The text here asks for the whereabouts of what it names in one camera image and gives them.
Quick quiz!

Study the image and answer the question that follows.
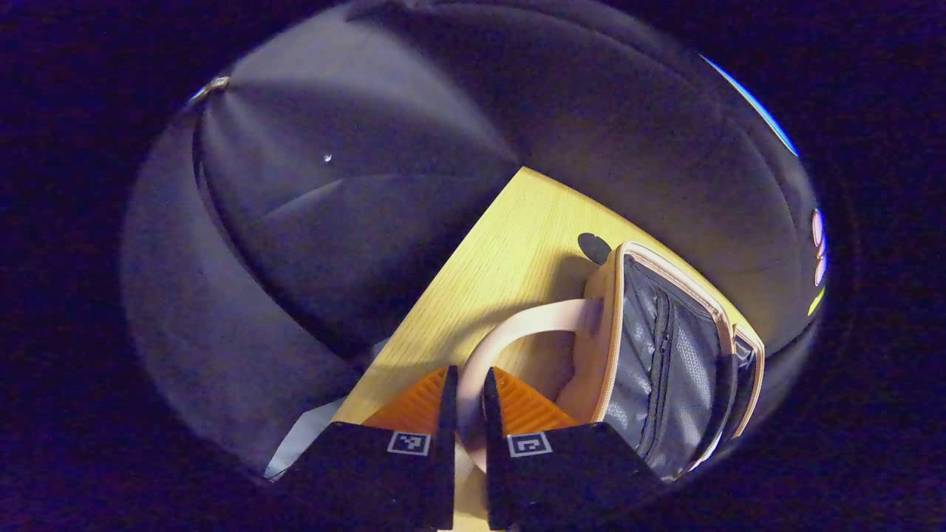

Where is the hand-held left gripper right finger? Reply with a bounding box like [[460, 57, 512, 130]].
[[482, 367, 666, 531]]

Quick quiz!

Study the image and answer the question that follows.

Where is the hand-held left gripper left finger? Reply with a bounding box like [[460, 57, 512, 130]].
[[277, 366, 460, 530]]

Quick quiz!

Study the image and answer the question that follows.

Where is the pink suitcase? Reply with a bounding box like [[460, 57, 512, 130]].
[[455, 242, 766, 485]]

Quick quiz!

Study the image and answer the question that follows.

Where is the black backdrop cloth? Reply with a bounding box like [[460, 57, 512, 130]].
[[122, 0, 828, 474]]

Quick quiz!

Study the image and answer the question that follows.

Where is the small metal clip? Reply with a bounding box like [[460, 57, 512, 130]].
[[188, 76, 231, 104]]

